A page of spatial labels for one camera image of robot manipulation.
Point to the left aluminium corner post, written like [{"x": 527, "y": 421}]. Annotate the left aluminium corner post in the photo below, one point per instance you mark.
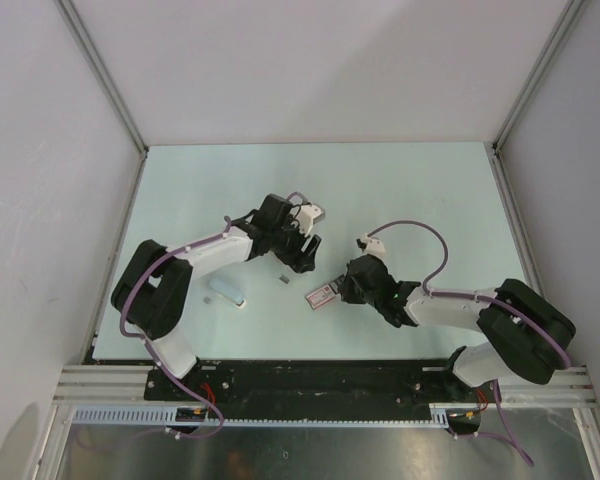
[{"x": 87, "y": 46}]

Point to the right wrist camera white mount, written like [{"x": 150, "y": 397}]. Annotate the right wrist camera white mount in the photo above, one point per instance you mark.
[{"x": 371, "y": 246}]

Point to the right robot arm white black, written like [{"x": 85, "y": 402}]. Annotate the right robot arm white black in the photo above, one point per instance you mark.
[{"x": 526, "y": 336}]

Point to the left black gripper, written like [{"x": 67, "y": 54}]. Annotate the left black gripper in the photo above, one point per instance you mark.
[{"x": 296, "y": 259}]

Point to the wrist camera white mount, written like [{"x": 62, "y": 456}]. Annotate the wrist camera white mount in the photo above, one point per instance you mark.
[
  {"x": 308, "y": 215},
  {"x": 371, "y": 246}
]

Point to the light blue stapler cover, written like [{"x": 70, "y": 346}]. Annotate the light blue stapler cover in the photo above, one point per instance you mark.
[{"x": 227, "y": 291}]

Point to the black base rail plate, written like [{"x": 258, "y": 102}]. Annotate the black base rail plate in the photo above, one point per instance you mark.
[{"x": 319, "y": 390}]

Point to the right aluminium corner post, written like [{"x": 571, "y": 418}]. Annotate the right aluminium corner post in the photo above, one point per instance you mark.
[{"x": 557, "y": 39}]

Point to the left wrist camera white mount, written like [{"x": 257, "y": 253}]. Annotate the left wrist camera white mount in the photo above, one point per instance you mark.
[{"x": 308, "y": 215}]

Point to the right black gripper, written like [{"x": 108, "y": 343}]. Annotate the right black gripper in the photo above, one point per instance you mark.
[{"x": 347, "y": 294}]

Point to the aluminium corner post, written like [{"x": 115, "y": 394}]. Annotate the aluminium corner post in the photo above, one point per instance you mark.
[
  {"x": 557, "y": 39},
  {"x": 87, "y": 46}
]

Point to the aluminium front frame rail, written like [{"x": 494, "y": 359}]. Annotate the aluminium front frame rail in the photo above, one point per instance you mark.
[{"x": 101, "y": 384}]

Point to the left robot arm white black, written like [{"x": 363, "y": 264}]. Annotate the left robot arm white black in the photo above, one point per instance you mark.
[{"x": 151, "y": 293}]

